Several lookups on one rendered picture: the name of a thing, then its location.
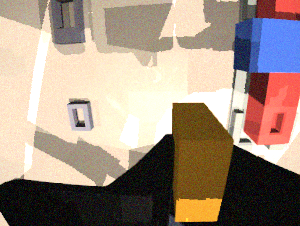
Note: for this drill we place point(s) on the orange-yellow rectangular block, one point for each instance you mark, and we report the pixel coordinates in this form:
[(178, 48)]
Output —
[(203, 150)]

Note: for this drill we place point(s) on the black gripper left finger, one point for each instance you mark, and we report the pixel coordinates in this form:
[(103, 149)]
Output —
[(140, 197)]

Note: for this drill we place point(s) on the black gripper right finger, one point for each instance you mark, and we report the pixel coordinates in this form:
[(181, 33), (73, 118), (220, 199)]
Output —
[(260, 193)]

